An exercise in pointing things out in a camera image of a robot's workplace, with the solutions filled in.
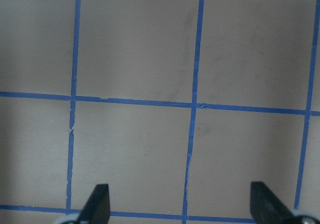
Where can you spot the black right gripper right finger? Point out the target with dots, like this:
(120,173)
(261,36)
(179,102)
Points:
(266,208)

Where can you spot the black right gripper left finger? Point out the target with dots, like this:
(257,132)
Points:
(97,209)

